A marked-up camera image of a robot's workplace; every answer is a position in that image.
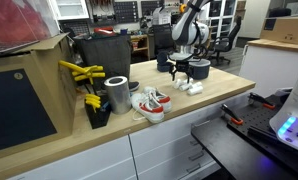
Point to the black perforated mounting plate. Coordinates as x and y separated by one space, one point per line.
242 150

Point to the brown cardboard shipping box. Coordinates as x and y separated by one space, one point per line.
285 30

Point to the white robot base blue light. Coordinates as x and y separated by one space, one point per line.
294 120

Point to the dark wall tool rack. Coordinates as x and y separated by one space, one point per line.
150 7
125 11

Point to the black mesh office chair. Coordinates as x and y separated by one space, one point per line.
161 36

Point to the dark grey fabric bin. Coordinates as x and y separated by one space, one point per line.
105 55

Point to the dark grey cylindrical bowl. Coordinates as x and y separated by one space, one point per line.
200 70

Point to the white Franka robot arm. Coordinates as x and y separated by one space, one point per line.
189 30

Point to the white red sneaker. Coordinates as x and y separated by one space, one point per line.
162 98
149 108

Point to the red tool case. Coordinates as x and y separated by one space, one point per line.
104 30

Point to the white cabinet with wood top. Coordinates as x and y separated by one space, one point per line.
272 66

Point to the blue cup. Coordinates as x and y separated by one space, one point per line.
123 32

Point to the black orange clamp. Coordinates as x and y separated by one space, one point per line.
260 100
232 115

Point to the large cardboard box black panel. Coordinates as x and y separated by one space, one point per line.
25 106

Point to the red item in plastic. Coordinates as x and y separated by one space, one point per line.
15 20

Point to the dark shoe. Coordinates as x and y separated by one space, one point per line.
134 86

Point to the white 3D printer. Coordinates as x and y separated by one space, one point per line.
160 16

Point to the wooden workbench shelf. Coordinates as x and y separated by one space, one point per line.
140 43

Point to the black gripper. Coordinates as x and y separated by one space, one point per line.
181 61

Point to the white cylinder object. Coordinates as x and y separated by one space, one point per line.
195 90
186 81
197 85
177 84
185 87

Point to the silver metal cylinder can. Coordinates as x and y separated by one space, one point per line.
118 96

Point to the dark blue open-lid container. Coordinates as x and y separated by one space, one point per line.
163 66

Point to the yellow filament spool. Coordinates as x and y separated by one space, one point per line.
182 8

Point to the white drawer cabinet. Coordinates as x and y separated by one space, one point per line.
155 146

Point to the black tool holder box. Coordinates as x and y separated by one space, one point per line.
97 118

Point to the white framed wall cabinet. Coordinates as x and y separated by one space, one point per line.
70 8

